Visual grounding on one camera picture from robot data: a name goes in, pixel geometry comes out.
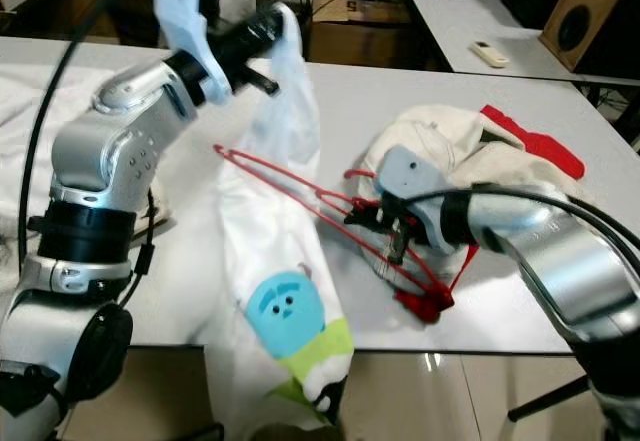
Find red clothes hanger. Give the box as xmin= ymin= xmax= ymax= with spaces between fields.
xmin=213 ymin=143 xmax=456 ymax=302

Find brown cardboard box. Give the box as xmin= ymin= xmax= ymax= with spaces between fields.
xmin=305 ymin=0 xmax=451 ymax=70

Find white table black legs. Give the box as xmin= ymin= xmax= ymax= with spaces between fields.
xmin=0 ymin=36 xmax=640 ymax=424

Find white remote control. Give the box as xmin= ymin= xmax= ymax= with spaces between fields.
xmin=468 ymin=39 xmax=511 ymax=69

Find wooden speaker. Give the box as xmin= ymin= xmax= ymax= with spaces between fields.
xmin=538 ymin=0 xmax=626 ymax=74

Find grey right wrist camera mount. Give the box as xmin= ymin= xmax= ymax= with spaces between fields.
xmin=374 ymin=144 xmax=459 ymax=254

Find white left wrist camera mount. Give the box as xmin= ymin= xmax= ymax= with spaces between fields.
xmin=153 ymin=0 xmax=231 ymax=107

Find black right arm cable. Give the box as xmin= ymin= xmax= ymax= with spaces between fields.
xmin=408 ymin=183 xmax=640 ymax=282

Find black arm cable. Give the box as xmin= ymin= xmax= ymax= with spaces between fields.
xmin=15 ymin=0 xmax=161 ymax=272
xmin=408 ymin=183 xmax=640 ymax=282

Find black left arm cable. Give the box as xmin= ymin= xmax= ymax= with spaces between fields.
xmin=15 ymin=0 xmax=161 ymax=272

